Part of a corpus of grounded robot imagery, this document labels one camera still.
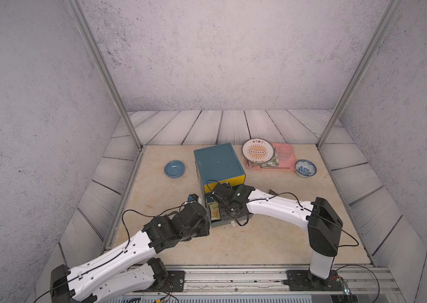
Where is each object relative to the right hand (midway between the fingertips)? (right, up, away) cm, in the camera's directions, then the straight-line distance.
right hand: (226, 215), depth 82 cm
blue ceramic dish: (-28, +19, +25) cm, 42 cm away
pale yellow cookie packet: (-5, +2, 0) cm, 5 cm away
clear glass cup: (+36, +28, +30) cm, 55 cm away
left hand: (-5, -1, -10) cm, 11 cm away
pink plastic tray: (+37, +21, +28) cm, 52 cm away
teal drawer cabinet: (-4, +22, +2) cm, 22 cm away
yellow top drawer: (+6, +15, 0) cm, 16 cm away
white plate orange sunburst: (+20, +30, +33) cm, 49 cm away
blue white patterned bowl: (+45, +19, +26) cm, 55 cm away
